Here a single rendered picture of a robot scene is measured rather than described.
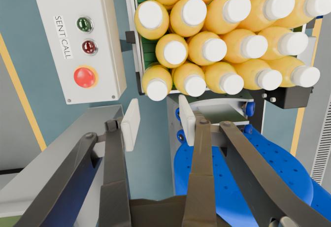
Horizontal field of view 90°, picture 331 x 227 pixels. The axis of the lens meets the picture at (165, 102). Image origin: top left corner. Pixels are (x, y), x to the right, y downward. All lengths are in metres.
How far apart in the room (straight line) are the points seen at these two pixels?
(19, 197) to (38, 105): 1.07
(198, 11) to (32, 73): 1.58
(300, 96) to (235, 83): 0.26
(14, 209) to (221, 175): 0.68
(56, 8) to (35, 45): 1.35
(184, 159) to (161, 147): 1.29
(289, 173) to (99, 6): 0.47
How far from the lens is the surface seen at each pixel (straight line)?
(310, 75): 0.42
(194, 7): 0.31
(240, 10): 0.33
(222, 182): 0.38
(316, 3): 0.40
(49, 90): 1.72
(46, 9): 0.36
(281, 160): 0.47
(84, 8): 0.33
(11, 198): 0.89
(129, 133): 0.16
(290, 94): 0.55
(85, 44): 0.32
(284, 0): 0.37
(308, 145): 2.33
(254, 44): 0.34
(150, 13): 0.30
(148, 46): 0.51
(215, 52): 0.32
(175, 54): 0.30
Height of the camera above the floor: 1.41
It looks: 70 degrees down
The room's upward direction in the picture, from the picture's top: 172 degrees clockwise
